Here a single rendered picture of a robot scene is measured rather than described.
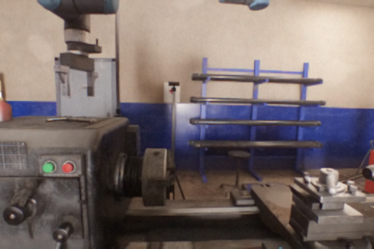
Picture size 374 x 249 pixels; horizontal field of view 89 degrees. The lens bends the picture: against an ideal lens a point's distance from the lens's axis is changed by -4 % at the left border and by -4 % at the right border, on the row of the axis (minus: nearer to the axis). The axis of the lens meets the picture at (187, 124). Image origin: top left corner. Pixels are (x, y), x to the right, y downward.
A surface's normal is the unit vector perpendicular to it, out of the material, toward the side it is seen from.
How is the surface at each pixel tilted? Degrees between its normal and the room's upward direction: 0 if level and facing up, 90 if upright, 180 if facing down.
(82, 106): 90
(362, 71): 90
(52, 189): 90
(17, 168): 90
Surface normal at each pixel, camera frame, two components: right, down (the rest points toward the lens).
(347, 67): 0.07, 0.13
